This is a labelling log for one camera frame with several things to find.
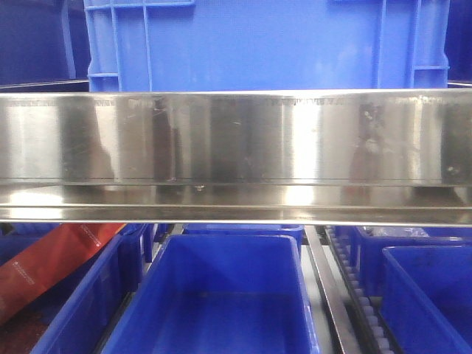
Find blue bin left lower shelf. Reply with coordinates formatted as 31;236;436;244
1;224;154;353

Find blue bin rear centre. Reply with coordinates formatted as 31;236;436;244
182;223;305;251

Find blue bin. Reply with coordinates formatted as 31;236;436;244
182;223;305;251
333;226;471;296

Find blue bin rear right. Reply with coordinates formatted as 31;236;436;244
333;226;471;296

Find dark blue crate upper left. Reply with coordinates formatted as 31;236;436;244
1;1;91;86

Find red foil package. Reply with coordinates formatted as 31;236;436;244
1;223;125;324

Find blue bin centre lower shelf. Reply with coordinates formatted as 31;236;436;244
103;235;319;353

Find large blue crate upper shelf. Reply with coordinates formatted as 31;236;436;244
84;1;450;91

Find blue bin right lower shelf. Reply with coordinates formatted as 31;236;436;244
381;246;471;353

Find roller track rail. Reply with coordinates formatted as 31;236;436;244
302;225;400;353

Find stainless steel shelf rail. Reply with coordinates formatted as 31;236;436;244
1;88;471;226

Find blue bin shelf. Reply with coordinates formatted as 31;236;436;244
381;246;471;353
1;224;154;353
103;235;319;353

